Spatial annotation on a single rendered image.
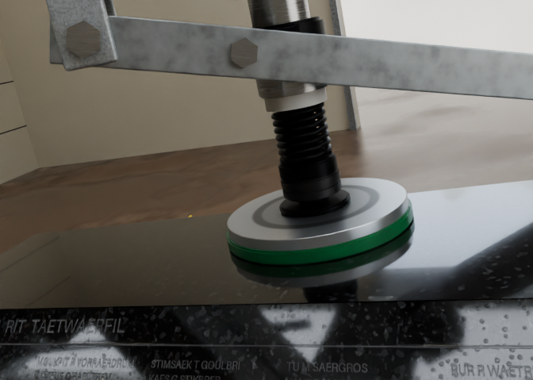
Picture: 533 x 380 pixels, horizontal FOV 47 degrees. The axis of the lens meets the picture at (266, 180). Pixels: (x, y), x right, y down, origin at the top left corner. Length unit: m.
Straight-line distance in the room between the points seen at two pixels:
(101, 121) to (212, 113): 1.30
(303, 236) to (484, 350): 0.22
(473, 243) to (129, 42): 0.39
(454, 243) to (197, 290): 0.26
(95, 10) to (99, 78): 6.09
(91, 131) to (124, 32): 6.28
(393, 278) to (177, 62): 0.29
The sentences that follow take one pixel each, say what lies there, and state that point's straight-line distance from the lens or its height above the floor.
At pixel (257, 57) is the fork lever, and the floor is 1.04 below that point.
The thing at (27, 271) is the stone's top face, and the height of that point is 0.83.
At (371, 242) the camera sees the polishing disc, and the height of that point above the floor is 0.83.
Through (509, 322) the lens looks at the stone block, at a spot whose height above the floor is 0.81.
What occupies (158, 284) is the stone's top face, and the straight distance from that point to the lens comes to 0.68.
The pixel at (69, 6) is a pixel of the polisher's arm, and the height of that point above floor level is 1.12.
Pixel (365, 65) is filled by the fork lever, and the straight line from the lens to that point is 0.66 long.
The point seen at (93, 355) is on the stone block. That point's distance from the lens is 0.65.
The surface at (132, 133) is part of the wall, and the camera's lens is 6.62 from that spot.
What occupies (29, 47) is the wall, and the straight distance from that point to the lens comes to 7.17.
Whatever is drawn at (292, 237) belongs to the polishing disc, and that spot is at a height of 0.85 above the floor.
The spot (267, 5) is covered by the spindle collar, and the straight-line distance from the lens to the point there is 0.67.
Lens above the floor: 1.07
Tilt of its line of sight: 14 degrees down
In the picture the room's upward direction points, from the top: 11 degrees counter-clockwise
